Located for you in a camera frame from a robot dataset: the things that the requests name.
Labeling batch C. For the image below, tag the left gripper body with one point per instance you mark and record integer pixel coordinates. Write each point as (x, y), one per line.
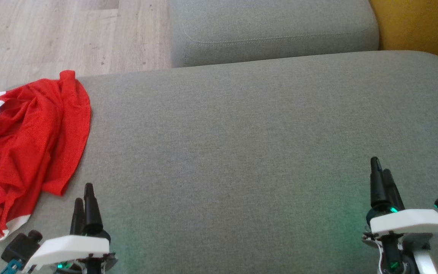
(70, 247)

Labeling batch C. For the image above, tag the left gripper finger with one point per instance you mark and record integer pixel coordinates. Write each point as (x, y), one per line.
(92, 217)
(77, 220)

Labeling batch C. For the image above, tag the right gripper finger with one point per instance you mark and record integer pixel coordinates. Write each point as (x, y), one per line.
(378, 186)
(394, 196)

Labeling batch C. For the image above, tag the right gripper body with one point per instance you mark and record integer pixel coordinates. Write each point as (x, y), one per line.
(405, 222)

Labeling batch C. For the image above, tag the red basketball jersey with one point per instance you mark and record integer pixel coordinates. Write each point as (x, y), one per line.
(32, 144)

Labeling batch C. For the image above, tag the large grey sofa seat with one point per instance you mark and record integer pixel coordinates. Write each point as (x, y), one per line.
(242, 152)

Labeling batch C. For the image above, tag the small grey sofa cushion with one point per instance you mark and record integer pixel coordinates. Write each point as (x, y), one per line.
(272, 30)

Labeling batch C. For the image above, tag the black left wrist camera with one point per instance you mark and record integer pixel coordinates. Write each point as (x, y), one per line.
(19, 245)

